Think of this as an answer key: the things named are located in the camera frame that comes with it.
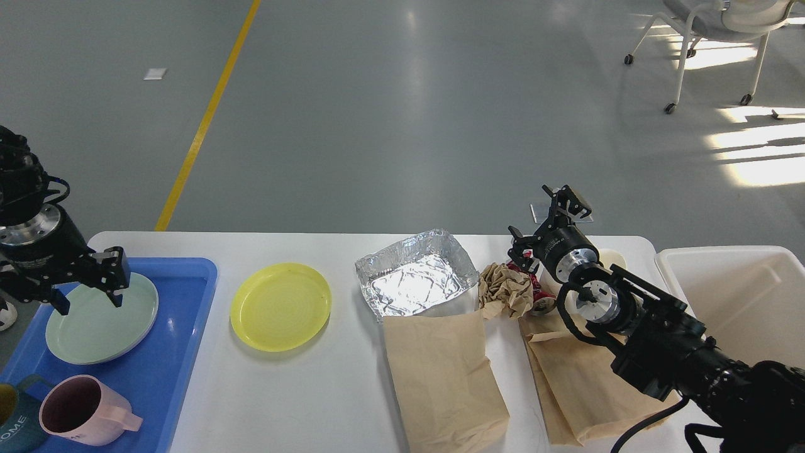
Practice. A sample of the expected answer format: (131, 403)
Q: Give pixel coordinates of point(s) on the teal mug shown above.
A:
(21, 429)

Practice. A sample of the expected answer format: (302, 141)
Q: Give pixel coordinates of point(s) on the aluminium foil tray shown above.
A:
(415, 274)

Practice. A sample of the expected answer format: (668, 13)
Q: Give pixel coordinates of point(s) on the crumpled brown paper ball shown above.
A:
(504, 292)

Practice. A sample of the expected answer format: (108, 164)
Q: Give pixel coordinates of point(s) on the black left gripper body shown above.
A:
(47, 244)

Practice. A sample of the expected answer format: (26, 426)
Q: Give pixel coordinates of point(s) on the flat brown paper bag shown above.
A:
(448, 397)

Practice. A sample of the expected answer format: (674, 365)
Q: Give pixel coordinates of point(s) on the black white sneaker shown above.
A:
(9, 315)

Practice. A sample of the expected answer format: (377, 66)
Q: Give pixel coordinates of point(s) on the white office chair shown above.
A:
(720, 21)

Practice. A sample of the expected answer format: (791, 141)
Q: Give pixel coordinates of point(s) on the brown paper bag right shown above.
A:
(581, 398)

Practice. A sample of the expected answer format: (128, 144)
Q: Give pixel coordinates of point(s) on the pale green plate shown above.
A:
(95, 331)

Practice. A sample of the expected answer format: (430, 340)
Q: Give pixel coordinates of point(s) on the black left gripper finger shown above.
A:
(107, 271)
(24, 288)

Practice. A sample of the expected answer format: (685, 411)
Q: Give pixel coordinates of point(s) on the white paper cup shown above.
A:
(609, 257)

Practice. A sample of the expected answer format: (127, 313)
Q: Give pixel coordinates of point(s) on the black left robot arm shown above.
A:
(25, 185)

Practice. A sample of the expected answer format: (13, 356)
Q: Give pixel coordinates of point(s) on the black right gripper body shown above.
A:
(563, 250)

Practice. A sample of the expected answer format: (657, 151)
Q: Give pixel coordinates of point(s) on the pink mug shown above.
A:
(85, 410)

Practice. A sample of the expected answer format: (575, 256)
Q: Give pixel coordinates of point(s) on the yellow plastic plate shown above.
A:
(281, 307)

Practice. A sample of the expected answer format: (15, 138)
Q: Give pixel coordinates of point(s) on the white plastic bin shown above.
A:
(750, 298)

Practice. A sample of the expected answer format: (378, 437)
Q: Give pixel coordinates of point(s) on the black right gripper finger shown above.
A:
(521, 251)
(564, 197)

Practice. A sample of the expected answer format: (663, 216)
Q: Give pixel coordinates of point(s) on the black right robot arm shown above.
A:
(657, 346)

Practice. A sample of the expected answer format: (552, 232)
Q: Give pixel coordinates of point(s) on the blue plastic tray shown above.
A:
(154, 375)

